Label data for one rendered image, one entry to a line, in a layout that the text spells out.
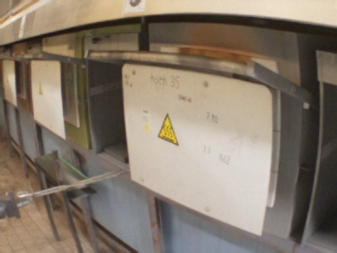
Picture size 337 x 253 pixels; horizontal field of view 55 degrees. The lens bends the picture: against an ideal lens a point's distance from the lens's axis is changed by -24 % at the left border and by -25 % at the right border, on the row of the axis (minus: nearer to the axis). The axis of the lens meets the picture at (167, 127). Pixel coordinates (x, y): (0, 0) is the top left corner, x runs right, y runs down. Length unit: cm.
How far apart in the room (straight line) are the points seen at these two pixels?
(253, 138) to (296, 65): 23
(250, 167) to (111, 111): 108
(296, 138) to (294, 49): 24
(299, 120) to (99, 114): 115
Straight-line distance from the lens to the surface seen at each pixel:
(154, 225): 169
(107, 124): 194
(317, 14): 55
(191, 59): 88
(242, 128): 96
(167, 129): 118
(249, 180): 99
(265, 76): 77
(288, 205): 109
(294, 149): 102
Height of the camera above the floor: 150
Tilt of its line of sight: 17 degrees down
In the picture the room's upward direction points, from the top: 4 degrees counter-clockwise
